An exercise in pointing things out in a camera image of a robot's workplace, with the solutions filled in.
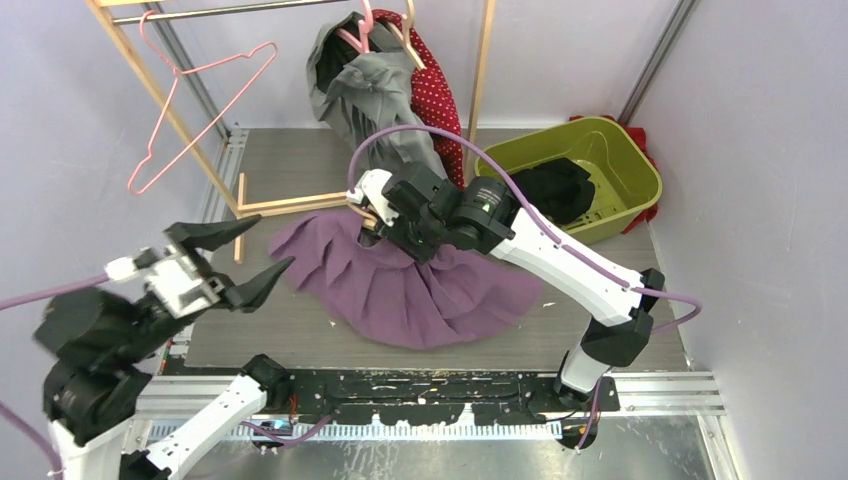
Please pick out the black skirt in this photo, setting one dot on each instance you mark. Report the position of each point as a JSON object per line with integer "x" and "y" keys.
{"x": 560, "y": 189}

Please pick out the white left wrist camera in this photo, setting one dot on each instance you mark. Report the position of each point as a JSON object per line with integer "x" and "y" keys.
{"x": 171, "y": 275}

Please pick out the metal corner rail left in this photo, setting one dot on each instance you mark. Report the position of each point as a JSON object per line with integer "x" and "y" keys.
{"x": 155, "y": 30}

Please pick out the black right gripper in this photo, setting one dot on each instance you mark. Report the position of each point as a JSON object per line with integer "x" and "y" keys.
{"x": 393, "y": 235}

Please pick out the wooden hanger of purple skirt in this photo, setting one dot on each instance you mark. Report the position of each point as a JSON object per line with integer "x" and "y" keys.
{"x": 369, "y": 219}

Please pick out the purple skirt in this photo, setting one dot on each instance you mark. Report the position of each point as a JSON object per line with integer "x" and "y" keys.
{"x": 386, "y": 296}

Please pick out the olive green plastic basket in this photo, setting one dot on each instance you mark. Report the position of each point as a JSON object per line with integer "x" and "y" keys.
{"x": 532, "y": 149}

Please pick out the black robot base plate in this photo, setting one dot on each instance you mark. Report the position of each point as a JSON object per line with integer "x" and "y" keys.
{"x": 417, "y": 398}

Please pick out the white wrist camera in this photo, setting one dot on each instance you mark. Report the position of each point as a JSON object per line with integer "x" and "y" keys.
{"x": 367, "y": 193}
{"x": 171, "y": 275}

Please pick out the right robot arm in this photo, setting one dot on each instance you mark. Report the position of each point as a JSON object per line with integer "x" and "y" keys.
{"x": 493, "y": 220}

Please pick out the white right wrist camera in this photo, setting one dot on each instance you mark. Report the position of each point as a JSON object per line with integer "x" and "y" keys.
{"x": 367, "y": 193}

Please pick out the pink hanger of grey skirt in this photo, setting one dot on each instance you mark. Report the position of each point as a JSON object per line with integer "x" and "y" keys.
{"x": 360, "y": 41}

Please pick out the wooden hanger of red skirt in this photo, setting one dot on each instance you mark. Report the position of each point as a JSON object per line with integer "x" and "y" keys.
{"x": 403, "y": 33}

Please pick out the wooden clothes rack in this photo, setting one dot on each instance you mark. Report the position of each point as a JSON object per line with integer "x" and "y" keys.
{"x": 113, "y": 27}

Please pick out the metal corner rail right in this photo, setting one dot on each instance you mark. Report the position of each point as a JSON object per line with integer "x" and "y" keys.
{"x": 666, "y": 41}

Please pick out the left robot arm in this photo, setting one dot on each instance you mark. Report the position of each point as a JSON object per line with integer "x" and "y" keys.
{"x": 98, "y": 339}

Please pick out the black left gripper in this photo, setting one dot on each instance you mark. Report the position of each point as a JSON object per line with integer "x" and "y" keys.
{"x": 254, "y": 291}

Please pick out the grey skirt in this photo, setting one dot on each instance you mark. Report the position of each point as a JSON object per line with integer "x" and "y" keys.
{"x": 358, "y": 95}

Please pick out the metal corner rail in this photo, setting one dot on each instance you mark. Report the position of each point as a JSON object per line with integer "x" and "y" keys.
{"x": 666, "y": 41}
{"x": 155, "y": 30}

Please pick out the red polka dot skirt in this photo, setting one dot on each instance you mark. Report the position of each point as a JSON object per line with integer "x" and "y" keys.
{"x": 433, "y": 103}

